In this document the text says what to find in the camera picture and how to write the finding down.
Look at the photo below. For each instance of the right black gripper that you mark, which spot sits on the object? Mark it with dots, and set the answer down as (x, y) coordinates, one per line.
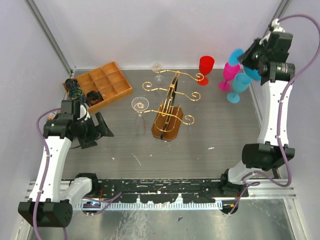
(244, 58)

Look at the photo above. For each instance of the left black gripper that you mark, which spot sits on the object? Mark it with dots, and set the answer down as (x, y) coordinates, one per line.
(102, 128)

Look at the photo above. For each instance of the magenta plastic wine glass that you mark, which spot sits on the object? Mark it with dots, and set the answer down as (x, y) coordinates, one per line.
(229, 73)

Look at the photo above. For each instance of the light blue plastic wine glass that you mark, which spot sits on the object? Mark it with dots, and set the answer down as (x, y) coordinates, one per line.
(238, 87)

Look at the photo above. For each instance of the red plastic wine glass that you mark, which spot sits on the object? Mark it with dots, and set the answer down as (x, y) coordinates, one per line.
(206, 64)

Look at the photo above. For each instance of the clear wine glass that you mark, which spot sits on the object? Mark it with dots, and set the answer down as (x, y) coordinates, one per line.
(156, 66)
(140, 104)

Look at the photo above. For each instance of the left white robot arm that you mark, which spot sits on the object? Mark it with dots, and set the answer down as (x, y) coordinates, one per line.
(48, 206)

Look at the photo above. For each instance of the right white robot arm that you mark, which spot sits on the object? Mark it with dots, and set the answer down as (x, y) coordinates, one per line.
(272, 149)

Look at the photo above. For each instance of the clear front wine glass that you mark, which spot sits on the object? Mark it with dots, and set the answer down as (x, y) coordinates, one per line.
(140, 104)

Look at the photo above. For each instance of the black coiled item on tray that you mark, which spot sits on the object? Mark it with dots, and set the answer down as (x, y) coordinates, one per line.
(93, 97)

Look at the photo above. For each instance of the wooden compartment tray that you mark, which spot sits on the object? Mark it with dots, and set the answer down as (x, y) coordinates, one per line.
(106, 80)

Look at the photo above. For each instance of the black coiled item beside tray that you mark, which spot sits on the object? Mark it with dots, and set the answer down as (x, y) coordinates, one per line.
(74, 91)

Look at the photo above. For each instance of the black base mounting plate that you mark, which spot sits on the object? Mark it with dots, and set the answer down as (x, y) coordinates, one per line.
(160, 191)

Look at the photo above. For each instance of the gold wire wine glass rack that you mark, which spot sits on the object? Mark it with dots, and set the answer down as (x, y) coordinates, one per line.
(169, 116)

